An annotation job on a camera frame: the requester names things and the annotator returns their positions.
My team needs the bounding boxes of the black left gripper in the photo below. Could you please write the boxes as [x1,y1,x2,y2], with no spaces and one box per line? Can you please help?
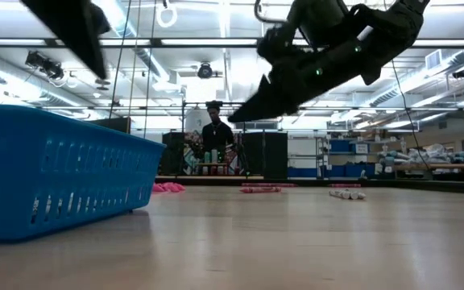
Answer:
[20,0,111,81]

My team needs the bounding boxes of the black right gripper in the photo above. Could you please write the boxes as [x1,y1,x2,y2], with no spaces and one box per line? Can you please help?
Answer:
[227,25,365,124]

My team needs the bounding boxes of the grey crayon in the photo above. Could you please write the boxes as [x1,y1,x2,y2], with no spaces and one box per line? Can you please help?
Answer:
[328,188,367,201]

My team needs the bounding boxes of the black cabinet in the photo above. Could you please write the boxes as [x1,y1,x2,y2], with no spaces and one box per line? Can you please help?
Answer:
[242,131,288,180]
[161,131,184,176]

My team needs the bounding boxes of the person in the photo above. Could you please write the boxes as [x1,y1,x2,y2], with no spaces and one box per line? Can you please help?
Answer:
[201,100,236,163]

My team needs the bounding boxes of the black overhead beam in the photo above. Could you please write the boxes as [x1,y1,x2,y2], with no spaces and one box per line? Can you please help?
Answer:
[0,37,464,51]

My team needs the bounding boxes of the blue storage bin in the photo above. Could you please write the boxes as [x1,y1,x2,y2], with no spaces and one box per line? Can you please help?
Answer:
[330,164,376,179]
[329,139,354,154]
[288,167,318,179]

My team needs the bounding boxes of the colourful patterned panel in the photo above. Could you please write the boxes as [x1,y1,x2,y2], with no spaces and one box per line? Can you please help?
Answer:
[183,130,241,175]

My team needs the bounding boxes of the blue plastic basket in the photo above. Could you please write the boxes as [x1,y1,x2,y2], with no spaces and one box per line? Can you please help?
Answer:
[0,104,167,243]

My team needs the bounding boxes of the white air vent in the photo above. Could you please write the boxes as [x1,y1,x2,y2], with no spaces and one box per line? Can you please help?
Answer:
[425,49,443,72]

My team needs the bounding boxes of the cluttered wooden workbench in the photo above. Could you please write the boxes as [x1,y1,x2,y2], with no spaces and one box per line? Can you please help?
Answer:
[376,143,464,182]

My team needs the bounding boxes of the black ceiling-mounted camera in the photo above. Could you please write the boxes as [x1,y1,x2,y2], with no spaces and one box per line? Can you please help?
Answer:
[197,61,214,81]
[24,50,65,81]

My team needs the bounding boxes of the black metal rig frame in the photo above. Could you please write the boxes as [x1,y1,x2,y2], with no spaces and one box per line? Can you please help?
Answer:
[181,100,247,178]

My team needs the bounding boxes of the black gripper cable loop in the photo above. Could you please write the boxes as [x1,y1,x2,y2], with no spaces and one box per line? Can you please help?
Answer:
[253,0,286,25]

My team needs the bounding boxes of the white hanging ring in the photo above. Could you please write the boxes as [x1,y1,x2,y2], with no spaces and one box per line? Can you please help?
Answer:
[155,2,180,29]

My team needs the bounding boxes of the silver air duct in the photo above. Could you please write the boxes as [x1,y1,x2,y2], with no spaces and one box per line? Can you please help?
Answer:
[94,0,184,93]

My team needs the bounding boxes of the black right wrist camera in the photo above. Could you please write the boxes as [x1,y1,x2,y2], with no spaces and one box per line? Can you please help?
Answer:
[288,0,350,48]

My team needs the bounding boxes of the hanging yellow black cable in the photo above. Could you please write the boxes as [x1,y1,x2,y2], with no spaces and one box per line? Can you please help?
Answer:
[391,60,433,170]

